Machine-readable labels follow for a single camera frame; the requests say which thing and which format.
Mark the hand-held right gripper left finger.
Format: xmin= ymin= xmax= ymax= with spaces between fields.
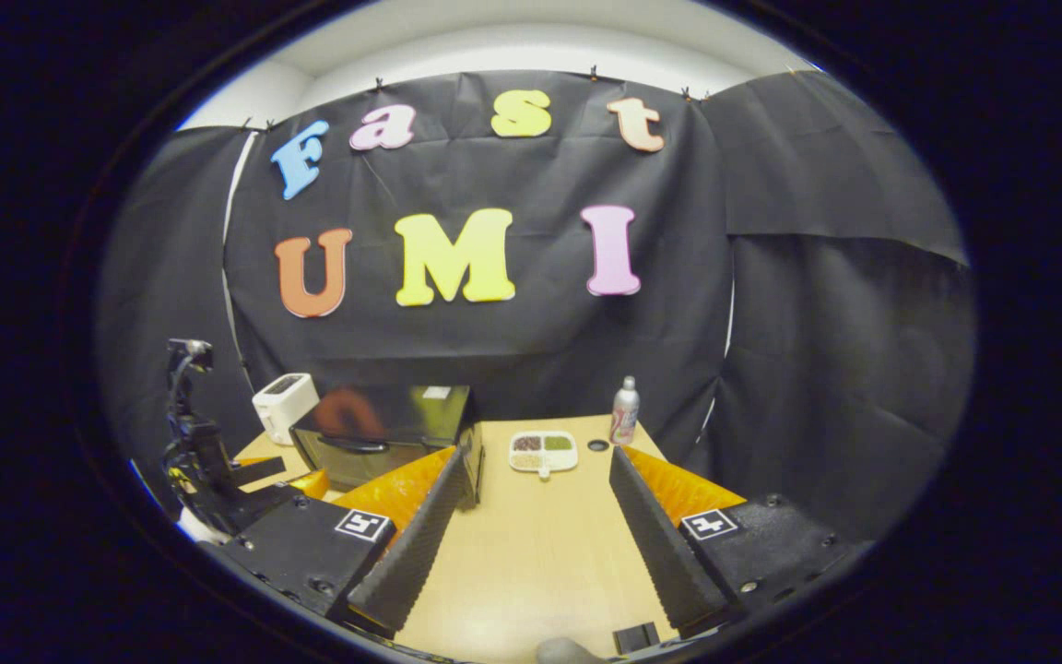
xmin=202 ymin=446 xmax=472 ymax=639

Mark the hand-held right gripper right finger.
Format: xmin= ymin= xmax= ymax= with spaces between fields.
xmin=608 ymin=445 xmax=875 ymax=639

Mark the black electric oven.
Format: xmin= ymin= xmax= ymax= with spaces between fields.
xmin=289 ymin=385 xmax=484 ymax=506

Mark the white toaster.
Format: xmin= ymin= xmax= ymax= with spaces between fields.
xmin=252 ymin=373 xmax=321 ymax=446

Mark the white divided dish with grains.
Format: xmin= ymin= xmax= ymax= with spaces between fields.
xmin=508 ymin=431 xmax=579 ymax=480

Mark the black backdrop cloth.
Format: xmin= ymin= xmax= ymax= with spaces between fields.
xmin=93 ymin=69 xmax=974 ymax=545

